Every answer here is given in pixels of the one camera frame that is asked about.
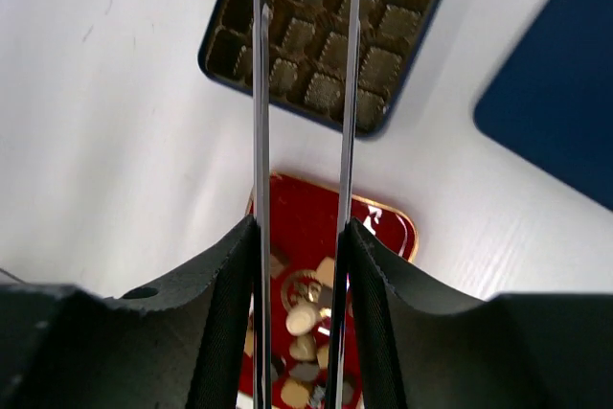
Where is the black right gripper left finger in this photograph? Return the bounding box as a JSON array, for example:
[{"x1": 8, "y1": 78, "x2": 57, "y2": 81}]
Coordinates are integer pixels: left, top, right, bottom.
[{"x1": 1, "y1": 216, "x2": 258, "y2": 408}]

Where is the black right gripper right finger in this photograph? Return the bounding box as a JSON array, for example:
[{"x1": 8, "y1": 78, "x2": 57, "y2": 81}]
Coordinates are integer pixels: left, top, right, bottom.
[{"x1": 345, "y1": 220, "x2": 612, "y2": 408}]

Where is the white oval chocolate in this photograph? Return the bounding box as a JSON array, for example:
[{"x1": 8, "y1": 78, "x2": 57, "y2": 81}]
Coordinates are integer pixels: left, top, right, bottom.
[{"x1": 285, "y1": 303, "x2": 321, "y2": 336}]

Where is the blue chocolate tin box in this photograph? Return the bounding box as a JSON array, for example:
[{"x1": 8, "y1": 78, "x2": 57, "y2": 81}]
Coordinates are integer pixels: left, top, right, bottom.
[{"x1": 198, "y1": 0, "x2": 441, "y2": 138}]

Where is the red lacquer tray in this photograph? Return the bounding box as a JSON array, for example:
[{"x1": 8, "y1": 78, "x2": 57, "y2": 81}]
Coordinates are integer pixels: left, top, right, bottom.
[{"x1": 236, "y1": 172, "x2": 419, "y2": 408}]

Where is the blue tin lid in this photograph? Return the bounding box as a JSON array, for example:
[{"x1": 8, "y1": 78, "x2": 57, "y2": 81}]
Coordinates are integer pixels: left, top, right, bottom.
[{"x1": 473, "y1": 0, "x2": 612, "y2": 208}]

